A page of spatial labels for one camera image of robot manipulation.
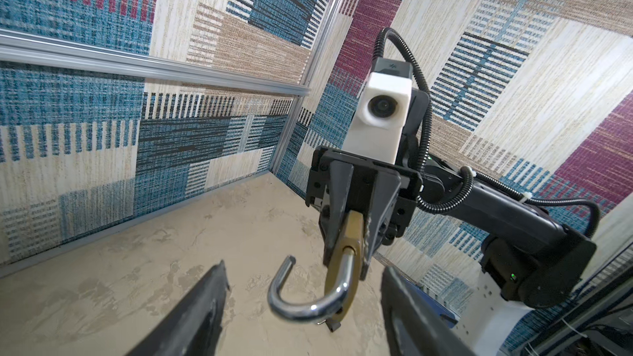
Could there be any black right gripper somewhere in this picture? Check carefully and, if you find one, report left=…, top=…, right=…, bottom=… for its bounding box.
left=305, top=146, right=423, bottom=281

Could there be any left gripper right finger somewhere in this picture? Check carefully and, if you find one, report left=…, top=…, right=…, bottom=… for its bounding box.
left=381, top=267, right=473, bottom=356

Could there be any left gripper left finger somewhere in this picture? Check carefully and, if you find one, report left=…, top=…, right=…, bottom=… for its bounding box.
left=128, top=261, right=229, bottom=355

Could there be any brass padlock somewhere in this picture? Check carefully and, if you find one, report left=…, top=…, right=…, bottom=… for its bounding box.
left=267, top=211, right=364, bottom=332

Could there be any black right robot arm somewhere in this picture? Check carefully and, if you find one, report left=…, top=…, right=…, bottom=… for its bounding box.
left=268, top=28, right=601, bottom=355

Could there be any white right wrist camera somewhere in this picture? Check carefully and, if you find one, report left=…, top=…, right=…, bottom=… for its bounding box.
left=342, top=57, right=413, bottom=164

